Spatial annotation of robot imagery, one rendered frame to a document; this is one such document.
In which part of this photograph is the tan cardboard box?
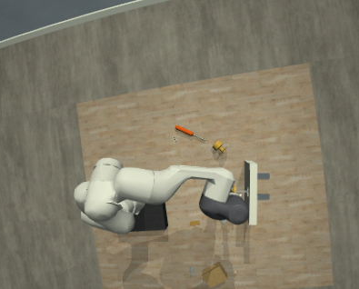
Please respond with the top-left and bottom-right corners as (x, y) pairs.
(202, 262), (227, 288)

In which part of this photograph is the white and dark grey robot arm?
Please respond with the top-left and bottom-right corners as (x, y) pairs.
(74, 157), (249, 234)

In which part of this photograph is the orange-handled screwdriver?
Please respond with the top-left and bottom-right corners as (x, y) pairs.
(175, 125), (195, 136)

